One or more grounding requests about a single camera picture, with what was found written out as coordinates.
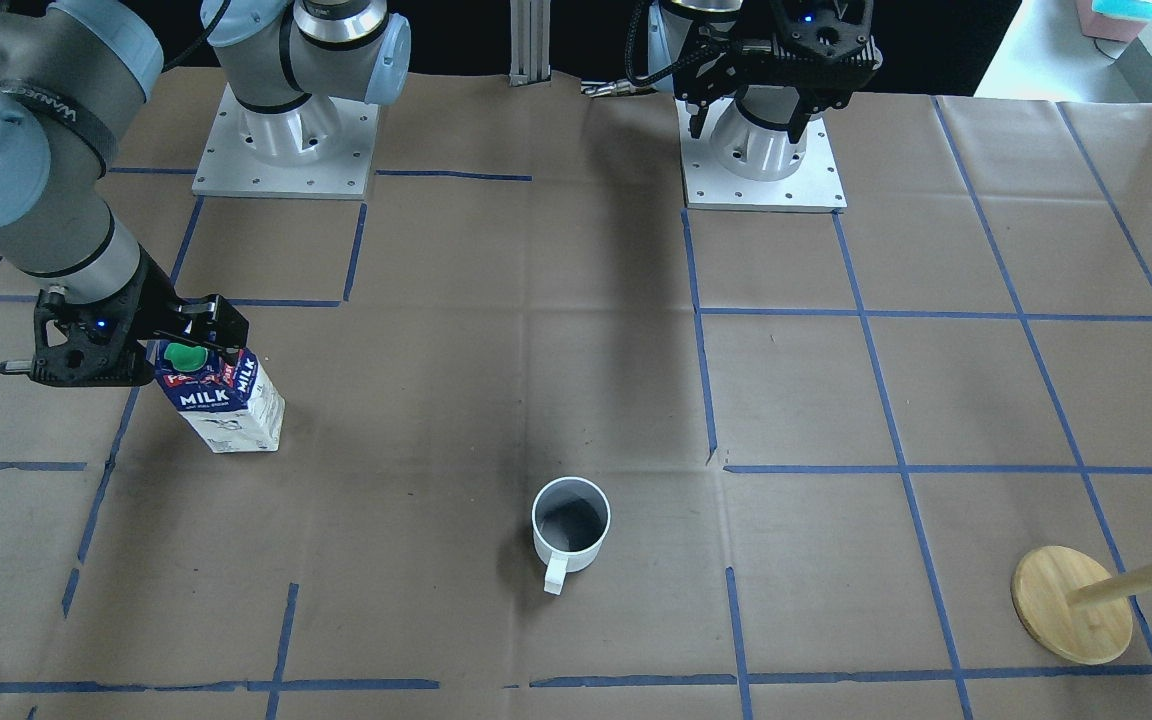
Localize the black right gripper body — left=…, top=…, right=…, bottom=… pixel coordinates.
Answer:
left=31, top=250, right=187, bottom=388

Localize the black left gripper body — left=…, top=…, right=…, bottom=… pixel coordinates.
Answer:
left=726, top=1, right=882, bottom=94

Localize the blue white milk carton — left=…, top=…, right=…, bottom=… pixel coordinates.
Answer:
left=154, top=342, right=285, bottom=454

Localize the white ceramic mug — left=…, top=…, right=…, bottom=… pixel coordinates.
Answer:
left=530, top=477, right=612, bottom=594

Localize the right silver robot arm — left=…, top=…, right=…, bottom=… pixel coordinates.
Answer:
left=0, top=1, right=412, bottom=387

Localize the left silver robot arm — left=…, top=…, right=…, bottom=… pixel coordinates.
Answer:
left=623, top=1, right=882, bottom=142

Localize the pink teal box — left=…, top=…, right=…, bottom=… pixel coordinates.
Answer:
left=1075, top=0, right=1152, bottom=41

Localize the wooden mug tree stand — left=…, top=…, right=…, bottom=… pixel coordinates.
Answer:
left=1010, top=544, right=1152, bottom=666

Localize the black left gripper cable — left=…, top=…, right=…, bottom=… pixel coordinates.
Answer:
left=624, top=0, right=737, bottom=86

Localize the aluminium frame post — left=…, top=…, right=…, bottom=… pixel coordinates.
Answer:
left=508, top=0, right=552, bottom=88

